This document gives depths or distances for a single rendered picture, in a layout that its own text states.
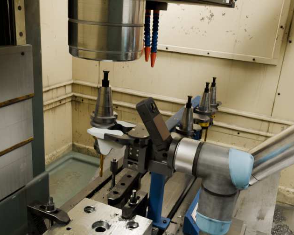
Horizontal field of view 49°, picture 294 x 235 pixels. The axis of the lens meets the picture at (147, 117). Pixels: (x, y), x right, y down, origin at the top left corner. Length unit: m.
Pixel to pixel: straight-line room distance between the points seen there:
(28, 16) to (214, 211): 0.88
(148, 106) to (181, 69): 1.06
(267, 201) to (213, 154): 0.99
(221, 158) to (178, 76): 1.12
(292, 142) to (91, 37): 0.47
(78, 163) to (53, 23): 0.87
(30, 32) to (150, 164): 0.71
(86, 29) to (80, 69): 1.37
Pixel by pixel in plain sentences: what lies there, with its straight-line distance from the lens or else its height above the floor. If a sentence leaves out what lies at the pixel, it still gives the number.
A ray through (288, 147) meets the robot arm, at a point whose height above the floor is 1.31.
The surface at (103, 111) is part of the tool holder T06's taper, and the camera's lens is 0.73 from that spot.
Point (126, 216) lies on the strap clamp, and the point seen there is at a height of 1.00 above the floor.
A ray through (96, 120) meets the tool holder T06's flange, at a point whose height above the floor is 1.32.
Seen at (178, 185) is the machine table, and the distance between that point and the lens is 1.31.
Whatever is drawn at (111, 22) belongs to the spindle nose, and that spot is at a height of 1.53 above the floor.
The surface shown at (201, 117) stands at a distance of 1.13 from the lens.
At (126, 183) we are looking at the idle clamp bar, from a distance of 1.17.
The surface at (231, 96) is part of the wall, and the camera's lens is 1.68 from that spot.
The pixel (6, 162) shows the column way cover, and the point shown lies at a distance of 1.20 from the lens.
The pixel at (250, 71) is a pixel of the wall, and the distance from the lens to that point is 1.65.
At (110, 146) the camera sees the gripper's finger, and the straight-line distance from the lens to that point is 0.73.
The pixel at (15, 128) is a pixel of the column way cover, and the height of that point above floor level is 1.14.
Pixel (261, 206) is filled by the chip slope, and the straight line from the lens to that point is 1.60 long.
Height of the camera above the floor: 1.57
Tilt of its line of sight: 19 degrees down
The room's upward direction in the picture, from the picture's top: 5 degrees clockwise
